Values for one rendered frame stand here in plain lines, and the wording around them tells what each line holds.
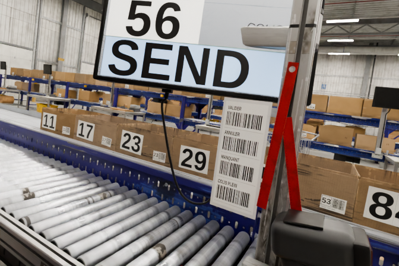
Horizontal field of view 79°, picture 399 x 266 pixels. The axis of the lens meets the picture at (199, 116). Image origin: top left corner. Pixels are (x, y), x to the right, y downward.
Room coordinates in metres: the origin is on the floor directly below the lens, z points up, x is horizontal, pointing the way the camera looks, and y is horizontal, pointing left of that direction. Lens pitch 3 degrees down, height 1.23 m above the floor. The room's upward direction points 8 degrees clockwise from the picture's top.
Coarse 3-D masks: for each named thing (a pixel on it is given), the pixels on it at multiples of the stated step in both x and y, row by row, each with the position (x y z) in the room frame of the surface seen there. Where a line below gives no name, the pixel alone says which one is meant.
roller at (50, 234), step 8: (128, 200) 1.08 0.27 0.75; (136, 200) 1.11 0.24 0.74; (144, 200) 1.15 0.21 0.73; (104, 208) 0.97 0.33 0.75; (112, 208) 0.99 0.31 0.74; (120, 208) 1.02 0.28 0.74; (88, 216) 0.90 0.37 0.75; (96, 216) 0.92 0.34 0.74; (104, 216) 0.95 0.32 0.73; (64, 224) 0.82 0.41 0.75; (72, 224) 0.83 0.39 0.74; (80, 224) 0.85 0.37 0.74; (40, 232) 0.76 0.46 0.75; (48, 232) 0.77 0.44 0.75; (56, 232) 0.78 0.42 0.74; (64, 232) 0.80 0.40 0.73; (48, 240) 0.75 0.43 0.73
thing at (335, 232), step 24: (288, 216) 0.34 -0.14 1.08; (312, 216) 0.34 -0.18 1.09; (288, 240) 0.31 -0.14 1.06; (312, 240) 0.30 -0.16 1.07; (336, 240) 0.29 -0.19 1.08; (360, 240) 0.29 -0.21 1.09; (288, 264) 0.33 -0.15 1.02; (312, 264) 0.30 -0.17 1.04; (336, 264) 0.29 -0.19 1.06; (360, 264) 0.28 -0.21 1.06
